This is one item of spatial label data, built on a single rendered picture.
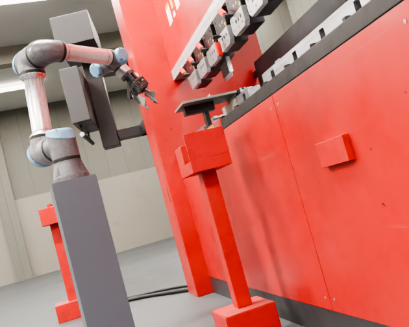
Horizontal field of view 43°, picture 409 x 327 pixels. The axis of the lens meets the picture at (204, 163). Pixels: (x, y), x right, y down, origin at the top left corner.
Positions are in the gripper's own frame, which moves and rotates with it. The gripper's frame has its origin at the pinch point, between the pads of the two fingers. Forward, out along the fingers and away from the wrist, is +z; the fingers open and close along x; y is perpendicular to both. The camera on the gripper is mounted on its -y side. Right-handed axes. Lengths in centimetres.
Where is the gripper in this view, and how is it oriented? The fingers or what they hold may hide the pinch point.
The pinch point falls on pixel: (151, 105)
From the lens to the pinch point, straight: 273.9
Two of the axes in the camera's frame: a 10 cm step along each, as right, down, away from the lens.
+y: 4.2, -3.9, -8.2
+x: 6.0, -5.6, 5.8
